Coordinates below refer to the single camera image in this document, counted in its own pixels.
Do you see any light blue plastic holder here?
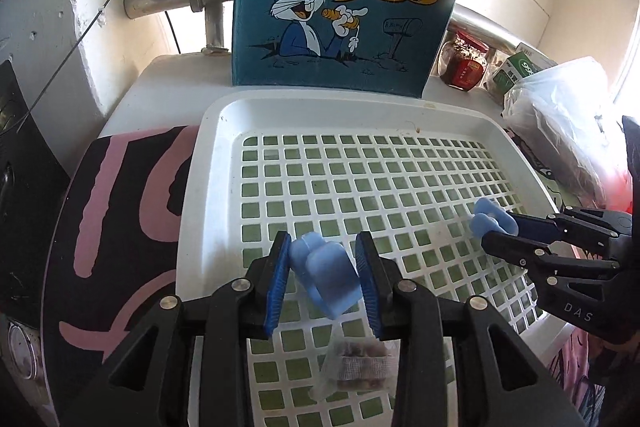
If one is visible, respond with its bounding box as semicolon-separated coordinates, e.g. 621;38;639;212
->
288;232;362;320

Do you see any light blue clip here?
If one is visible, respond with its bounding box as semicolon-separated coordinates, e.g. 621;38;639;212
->
470;197;518;239

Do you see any clear sachet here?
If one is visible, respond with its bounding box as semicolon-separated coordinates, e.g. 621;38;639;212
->
310;337;400;400

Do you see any white perforated plastic tray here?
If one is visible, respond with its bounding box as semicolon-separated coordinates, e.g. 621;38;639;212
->
174;86;576;427

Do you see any clear plastic bag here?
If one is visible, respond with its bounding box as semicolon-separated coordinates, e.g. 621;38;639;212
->
502;56;632;211

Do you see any green white box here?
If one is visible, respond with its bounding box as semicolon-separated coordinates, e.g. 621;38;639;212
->
485;42;558;105

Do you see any red glass jar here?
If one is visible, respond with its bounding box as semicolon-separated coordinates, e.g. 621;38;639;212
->
438;31;489;92

